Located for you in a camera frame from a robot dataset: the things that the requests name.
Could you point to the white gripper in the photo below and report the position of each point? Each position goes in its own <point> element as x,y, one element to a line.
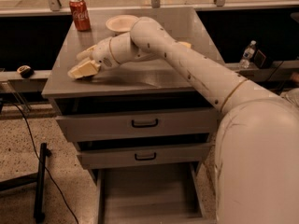
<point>103,54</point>

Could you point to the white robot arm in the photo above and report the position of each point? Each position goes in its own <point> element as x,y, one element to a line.
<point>257,143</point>

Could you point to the grey top drawer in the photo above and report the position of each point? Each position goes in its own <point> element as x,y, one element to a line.
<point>112,126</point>

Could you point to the grey drawer cabinet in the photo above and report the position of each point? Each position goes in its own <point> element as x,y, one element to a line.
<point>148,84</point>

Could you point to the grey middle drawer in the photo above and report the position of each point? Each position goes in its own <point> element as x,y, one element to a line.
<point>138,156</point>

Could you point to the grey open bottom drawer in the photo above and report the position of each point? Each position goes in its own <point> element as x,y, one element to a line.
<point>151,194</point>

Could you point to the red cola can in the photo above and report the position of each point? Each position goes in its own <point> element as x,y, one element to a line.
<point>80,15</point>

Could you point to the white paper bowl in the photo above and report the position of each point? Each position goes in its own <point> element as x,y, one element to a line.
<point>121,23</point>

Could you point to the tape measure on ledge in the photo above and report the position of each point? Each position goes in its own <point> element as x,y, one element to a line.
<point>25,71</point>

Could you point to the yellow sponge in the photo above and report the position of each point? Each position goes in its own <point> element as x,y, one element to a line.
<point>186,44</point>

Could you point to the black metal stand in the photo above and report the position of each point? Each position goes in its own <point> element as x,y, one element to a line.
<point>37,178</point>

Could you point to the clear water bottle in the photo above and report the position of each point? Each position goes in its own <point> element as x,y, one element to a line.
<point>247,55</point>

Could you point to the small black box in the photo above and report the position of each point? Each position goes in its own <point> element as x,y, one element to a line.
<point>262,60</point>

